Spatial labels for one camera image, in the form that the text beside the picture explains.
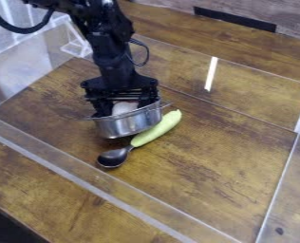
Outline clear acrylic corner bracket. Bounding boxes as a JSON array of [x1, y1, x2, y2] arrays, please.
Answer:
[[61, 23, 91, 58]]

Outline silver metal pot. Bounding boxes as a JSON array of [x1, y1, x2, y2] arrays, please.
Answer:
[[86, 100, 170, 139]]

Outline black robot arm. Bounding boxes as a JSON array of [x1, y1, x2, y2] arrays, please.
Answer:
[[25, 0, 160, 118]]

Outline white red plush mushroom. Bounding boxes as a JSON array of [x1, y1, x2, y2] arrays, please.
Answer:
[[113, 102, 138, 116]]

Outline black wall strip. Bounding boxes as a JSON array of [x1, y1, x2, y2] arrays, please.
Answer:
[[193, 7, 277, 32]]

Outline clear acrylic front barrier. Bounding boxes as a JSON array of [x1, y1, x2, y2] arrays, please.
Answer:
[[0, 120, 241, 243]]

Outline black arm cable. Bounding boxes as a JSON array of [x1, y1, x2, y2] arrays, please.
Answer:
[[0, 0, 57, 35]]

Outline yellow handled metal spoon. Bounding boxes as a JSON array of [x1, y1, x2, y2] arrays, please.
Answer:
[[97, 109, 182, 168]]

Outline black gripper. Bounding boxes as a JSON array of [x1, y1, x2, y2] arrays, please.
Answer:
[[81, 74, 160, 118]]

